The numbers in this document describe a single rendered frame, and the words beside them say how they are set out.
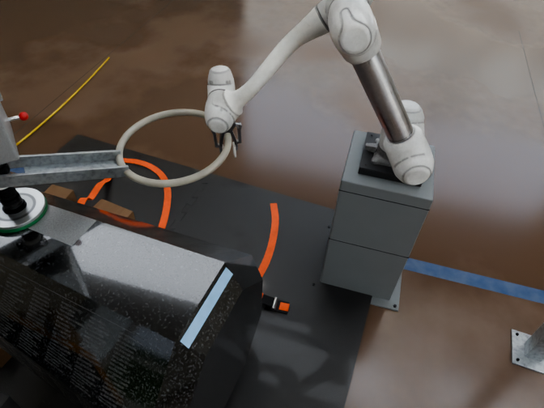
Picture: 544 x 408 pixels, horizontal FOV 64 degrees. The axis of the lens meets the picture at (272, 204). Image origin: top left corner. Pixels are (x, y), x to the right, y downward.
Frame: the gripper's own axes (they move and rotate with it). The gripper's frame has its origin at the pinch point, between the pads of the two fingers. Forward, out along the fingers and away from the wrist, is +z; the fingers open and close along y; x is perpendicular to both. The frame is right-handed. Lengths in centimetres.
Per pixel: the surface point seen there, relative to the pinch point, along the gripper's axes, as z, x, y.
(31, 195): -6, 12, 81
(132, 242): -2, 42, 44
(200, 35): 93, -297, -17
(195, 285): -1, 66, 24
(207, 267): -1, 60, 19
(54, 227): -3, 29, 72
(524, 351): 89, 91, -129
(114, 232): -2, 36, 50
